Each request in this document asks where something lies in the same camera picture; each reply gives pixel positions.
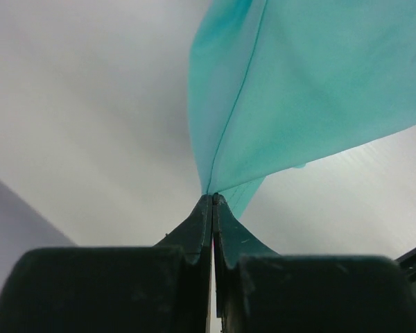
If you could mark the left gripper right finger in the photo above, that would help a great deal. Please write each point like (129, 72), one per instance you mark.
(259, 290)

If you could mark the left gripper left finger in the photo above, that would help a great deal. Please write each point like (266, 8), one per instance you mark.
(162, 288)

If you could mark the teal t shirt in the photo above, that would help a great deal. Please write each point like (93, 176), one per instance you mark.
(278, 84)

